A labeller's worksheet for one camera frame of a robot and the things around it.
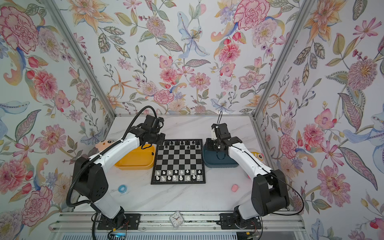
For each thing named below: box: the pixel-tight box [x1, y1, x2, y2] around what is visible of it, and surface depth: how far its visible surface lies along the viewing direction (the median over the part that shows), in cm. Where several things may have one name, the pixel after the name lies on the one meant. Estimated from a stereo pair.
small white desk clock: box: [169, 210, 185, 229], surface depth 75 cm
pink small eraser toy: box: [231, 184, 239, 193], surface depth 86 cm
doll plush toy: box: [95, 139, 115, 152], surface depth 97 cm
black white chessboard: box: [150, 138, 206, 185], surface depth 95 cm
